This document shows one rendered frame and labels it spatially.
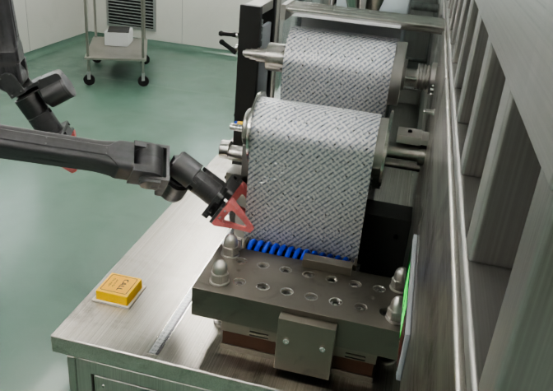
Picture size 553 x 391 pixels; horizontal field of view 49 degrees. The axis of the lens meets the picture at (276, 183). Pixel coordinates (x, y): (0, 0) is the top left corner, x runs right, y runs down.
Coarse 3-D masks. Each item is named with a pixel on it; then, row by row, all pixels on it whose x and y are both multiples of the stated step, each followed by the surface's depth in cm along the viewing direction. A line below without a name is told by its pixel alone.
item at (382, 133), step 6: (384, 120) 113; (384, 126) 112; (378, 132) 111; (384, 132) 111; (378, 138) 111; (384, 138) 111; (378, 144) 111; (384, 144) 111; (378, 150) 111; (378, 156) 111; (378, 162) 112; (372, 168) 113; (378, 168) 112; (372, 174) 114; (378, 174) 114
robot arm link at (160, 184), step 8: (160, 144) 120; (168, 152) 120; (168, 160) 119; (168, 168) 118; (144, 176) 115; (152, 176) 116; (168, 176) 117; (144, 184) 116; (152, 184) 116; (160, 184) 118; (168, 184) 123; (160, 192) 126; (168, 192) 125; (176, 192) 124; (184, 192) 125; (168, 200) 127; (176, 200) 128
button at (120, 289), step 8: (112, 272) 128; (112, 280) 126; (120, 280) 126; (128, 280) 126; (136, 280) 126; (104, 288) 123; (112, 288) 123; (120, 288) 123; (128, 288) 124; (136, 288) 125; (96, 296) 123; (104, 296) 122; (112, 296) 122; (120, 296) 121; (128, 296) 122; (120, 304) 122; (128, 304) 123
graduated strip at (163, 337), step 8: (232, 232) 152; (216, 248) 145; (200, 272) 135; (184, 296) 127; (184, 304) 124; (176, 312) 122; (184, 312) 122; (176, 320) 119; (168, 328) 117; (160, 336) 115; (168, 336) 115; (152, 344) 113; (160, 344) 113; (152, 352) 111
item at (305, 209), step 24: (264, 168) 117; (288, 168) 116; (264, 192) 119; (288, 192) 118; (312, 192) 117; (336, 192) 115; (360, 192) 114; (264, 216) 121; (288, 216) 120; (312, 216) 119; (336, 216) 117; (360, 216) 116; (264, 240) 124; (288, 240) 122; (312, 240) 121; (336, 240) 120
